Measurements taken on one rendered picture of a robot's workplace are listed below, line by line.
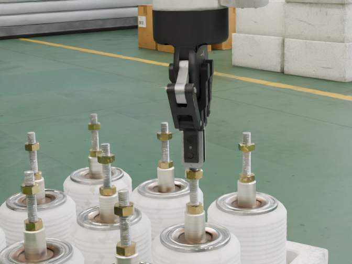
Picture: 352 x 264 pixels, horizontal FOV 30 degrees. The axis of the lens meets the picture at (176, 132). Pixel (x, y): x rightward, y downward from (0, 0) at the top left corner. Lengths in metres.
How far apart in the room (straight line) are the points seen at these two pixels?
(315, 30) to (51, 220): 2.56
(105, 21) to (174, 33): 5.60
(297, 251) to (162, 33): 0.36
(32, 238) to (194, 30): 0.26
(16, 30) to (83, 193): 5.00
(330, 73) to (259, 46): 0.50
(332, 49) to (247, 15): 0.64
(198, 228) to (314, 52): 2.60
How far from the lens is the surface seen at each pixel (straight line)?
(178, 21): 0.61
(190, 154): 0.66
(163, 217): 0.82
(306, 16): 3.28
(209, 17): 0.62
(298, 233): 1.37
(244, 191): 0.78
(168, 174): 0.84
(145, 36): 4.67
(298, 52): 3.31
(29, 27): 5.90
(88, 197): 0.89
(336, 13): 3.15
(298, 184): 1.67
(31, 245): 0.68
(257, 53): 3.54
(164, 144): 0.84
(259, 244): 0.77
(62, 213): 0.82
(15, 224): 0.82
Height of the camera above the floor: 0.53
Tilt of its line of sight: 14 degrees down
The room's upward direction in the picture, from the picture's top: 2 degrees counter-clockwise
